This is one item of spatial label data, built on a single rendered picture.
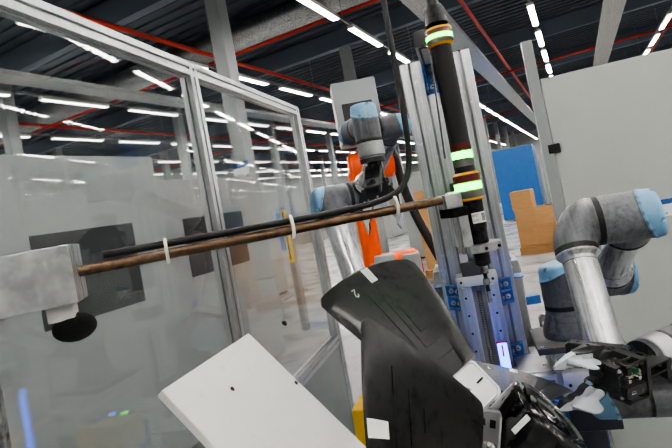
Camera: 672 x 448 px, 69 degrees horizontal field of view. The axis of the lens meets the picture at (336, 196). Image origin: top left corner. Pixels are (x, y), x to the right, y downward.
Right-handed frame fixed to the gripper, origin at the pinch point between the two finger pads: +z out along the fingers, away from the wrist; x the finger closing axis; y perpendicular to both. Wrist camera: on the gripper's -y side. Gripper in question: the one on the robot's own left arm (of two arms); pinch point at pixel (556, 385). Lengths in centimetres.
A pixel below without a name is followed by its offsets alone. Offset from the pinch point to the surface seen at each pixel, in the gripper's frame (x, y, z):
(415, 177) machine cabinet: 25, -944, -529
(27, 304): -34, 2, 76
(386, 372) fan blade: -23, 20, 41
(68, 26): -80, -45, 70
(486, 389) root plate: -7.7, 5.8, 18.9
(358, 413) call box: 15.8, -41.0, 23.1
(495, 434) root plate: -6.6, 14.1, 24.2
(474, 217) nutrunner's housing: -33.0, 1.8, 14.1
